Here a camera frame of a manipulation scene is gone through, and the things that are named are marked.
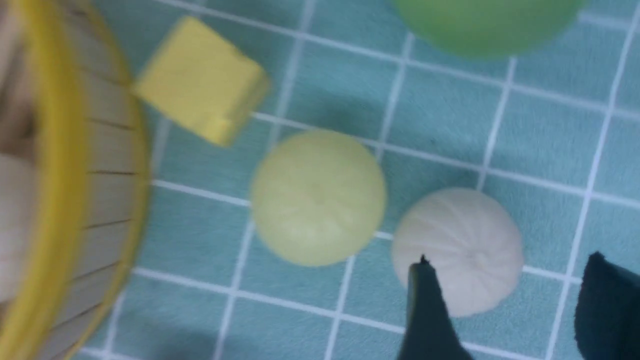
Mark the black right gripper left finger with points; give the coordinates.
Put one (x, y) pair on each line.
(429, 334)

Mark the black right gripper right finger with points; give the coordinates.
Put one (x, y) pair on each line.
(607, 315)

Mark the white bun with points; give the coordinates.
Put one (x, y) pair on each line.
(471, 241)

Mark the yellow bun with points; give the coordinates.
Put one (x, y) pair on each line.
(318, 198)

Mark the bamboo steamer tray yellow rim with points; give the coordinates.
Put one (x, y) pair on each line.
(94, 175)

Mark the green checked tablecloth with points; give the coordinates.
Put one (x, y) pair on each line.
(553, 135)

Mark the green toy apple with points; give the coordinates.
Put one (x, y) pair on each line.
(487, 29)

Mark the yellow cube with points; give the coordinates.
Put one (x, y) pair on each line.
(203, 82)

